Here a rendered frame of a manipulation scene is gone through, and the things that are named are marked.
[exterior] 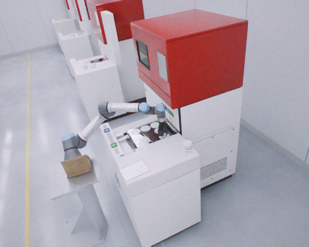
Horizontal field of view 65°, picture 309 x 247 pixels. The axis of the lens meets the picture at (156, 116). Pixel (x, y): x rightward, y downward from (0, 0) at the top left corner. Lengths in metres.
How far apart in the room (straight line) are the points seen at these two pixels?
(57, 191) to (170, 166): 0.95
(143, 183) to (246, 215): 1.34
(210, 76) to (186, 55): 0.33
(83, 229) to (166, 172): 1.33
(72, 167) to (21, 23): 8.02
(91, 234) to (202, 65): 2.00
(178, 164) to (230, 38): 1.09
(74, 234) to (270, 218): 2.01
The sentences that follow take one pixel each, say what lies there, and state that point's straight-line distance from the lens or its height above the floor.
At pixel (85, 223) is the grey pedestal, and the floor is 0.10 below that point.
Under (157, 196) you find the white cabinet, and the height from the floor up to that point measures 0.71.
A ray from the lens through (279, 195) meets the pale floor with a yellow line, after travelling 3.12.
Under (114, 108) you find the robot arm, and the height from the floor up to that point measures 1.31.
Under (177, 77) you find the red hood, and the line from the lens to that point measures 1.98.
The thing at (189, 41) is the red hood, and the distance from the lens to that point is 1.94.
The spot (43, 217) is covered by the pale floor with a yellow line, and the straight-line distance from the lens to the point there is 3.27.
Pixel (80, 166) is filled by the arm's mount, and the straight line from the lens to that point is 2.23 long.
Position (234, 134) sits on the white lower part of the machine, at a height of 0.68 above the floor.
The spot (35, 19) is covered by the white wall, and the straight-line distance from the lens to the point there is 9.82.
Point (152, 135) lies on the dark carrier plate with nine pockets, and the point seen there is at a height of 0.90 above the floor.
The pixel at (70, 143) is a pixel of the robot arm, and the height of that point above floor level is 1.08.
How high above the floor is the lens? 2.33
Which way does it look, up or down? 33 degrees down
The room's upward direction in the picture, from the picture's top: 7 degrees counter-clockwise
